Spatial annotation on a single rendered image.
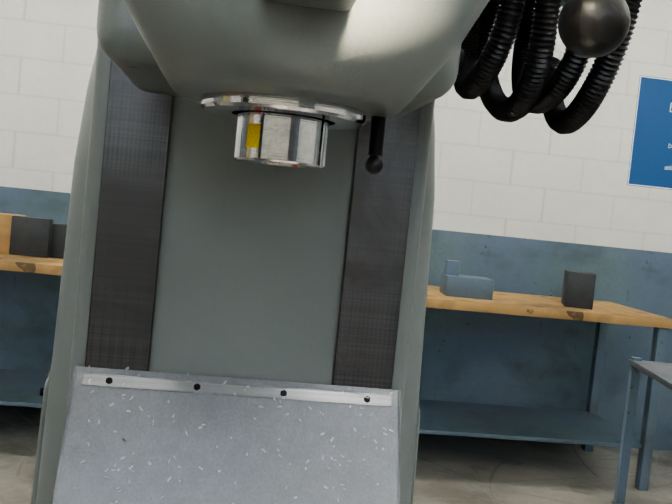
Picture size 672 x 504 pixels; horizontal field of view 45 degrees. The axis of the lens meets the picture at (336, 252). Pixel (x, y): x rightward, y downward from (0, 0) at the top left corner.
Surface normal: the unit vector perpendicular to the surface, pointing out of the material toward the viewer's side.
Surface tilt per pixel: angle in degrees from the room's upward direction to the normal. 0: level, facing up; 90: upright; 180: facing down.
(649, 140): 90
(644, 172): 90
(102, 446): 64
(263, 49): 131
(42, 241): 90
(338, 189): 90
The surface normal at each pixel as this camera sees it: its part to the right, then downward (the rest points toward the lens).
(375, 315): 0.12, 0.07
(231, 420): 0.15, -0.39
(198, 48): -0.44, 0.71
